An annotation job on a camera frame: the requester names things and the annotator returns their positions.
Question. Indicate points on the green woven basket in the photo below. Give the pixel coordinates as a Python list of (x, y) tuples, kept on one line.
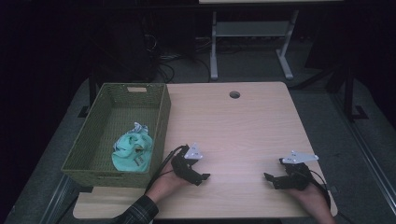
[(124, 127)]

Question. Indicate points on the person's left hand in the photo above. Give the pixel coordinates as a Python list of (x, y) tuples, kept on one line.
[(165, 185)]

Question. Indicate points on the mint green baby garment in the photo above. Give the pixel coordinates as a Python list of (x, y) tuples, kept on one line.
[(132, 152)]

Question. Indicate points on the metal floor rail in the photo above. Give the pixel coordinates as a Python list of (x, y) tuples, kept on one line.
[(57, 199), (367, 155)]

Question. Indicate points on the white metal table frame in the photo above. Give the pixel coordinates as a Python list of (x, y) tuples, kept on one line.
[(252, 29)]

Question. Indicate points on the black metal stand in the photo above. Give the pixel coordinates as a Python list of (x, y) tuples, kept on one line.
[(349, 93), (92, 90)]

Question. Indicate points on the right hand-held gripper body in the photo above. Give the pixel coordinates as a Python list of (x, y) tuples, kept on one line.
[(297, 177)]

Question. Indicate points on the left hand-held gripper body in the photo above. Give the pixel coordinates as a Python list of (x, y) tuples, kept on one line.
[(183, 166)]

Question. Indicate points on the person's right hand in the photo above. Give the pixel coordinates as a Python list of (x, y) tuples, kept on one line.
[(311, 197)]

